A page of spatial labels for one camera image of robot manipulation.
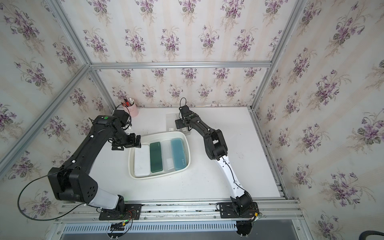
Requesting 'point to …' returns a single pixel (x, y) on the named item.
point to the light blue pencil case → (179, 154)
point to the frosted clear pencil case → (167, 155)
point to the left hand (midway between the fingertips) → (134, 147)
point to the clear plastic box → (171, 125)
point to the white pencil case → (142, 160)
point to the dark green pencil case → (156, 157)
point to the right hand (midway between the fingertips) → (184, 123)
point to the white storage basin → (159, 138)
